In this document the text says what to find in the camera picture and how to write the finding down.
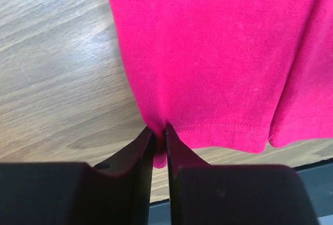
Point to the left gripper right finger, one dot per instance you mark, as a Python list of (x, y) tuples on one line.
[(191, 183)]

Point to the magenta t shirt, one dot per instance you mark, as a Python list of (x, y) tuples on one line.
[(237, 74)]

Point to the black mounting base plate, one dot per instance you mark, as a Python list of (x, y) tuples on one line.
[(266, 194)]

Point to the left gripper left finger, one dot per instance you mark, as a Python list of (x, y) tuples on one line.
[(121, 184)]

